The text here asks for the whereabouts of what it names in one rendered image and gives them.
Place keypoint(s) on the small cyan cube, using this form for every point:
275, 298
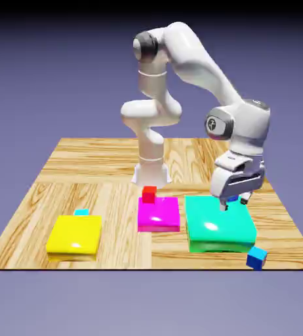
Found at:
81, 212

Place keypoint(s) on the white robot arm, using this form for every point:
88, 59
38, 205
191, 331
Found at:
190, 60

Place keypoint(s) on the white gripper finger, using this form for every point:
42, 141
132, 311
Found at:
246, 198
223, 206

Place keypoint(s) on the small blue cube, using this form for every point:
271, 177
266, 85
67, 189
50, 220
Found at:
255, 258
233, 198

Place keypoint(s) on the large magenta box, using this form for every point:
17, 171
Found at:
159, 212

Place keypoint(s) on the large teal box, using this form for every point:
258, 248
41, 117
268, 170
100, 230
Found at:
217, 225

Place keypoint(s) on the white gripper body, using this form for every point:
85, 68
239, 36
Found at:
219, 183

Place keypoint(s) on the small red cube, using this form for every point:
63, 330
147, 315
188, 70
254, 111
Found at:
149, 195

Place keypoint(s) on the large yellow box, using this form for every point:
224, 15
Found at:
74, 235

